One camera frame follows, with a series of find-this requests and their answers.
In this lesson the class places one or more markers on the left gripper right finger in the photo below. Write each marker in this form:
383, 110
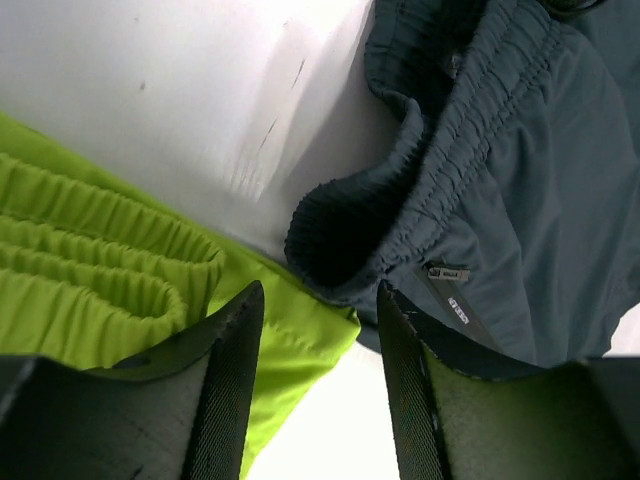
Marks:
460, 410

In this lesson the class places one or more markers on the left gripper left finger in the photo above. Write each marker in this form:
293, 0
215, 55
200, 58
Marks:
178, 410

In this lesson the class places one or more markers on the lime green shorts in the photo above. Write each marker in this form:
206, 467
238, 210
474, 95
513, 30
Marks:
93, 271

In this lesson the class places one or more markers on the dark navy shorts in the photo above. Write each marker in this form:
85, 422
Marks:
508, 205

